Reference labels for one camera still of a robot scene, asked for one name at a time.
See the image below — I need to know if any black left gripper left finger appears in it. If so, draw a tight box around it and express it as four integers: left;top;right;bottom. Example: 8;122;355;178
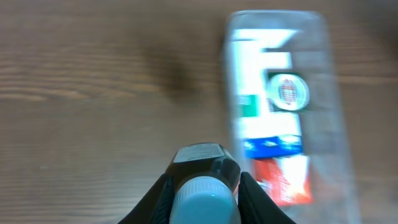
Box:
118;174;175;224

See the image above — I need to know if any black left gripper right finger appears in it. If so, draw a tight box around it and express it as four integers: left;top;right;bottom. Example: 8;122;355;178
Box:
238;172;295;224

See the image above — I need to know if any dark Woods syrup bottle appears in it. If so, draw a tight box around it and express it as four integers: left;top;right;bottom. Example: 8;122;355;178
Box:
165;142;241;224

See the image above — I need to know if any blue Kool Fever box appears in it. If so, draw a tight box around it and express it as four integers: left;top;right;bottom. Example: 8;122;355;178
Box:
239;112;303;159

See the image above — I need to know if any clear plastic container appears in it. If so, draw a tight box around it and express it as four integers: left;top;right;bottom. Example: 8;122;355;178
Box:
224;10;360;223

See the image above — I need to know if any green Zam-Buk box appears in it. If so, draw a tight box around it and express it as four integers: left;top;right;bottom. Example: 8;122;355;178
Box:
266;72;310;113

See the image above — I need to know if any white green medicine box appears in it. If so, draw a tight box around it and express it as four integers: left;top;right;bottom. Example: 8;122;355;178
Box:
233;40;269;118

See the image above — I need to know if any red Panadol box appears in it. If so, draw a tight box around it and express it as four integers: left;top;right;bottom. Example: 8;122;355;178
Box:
253;154;313;207

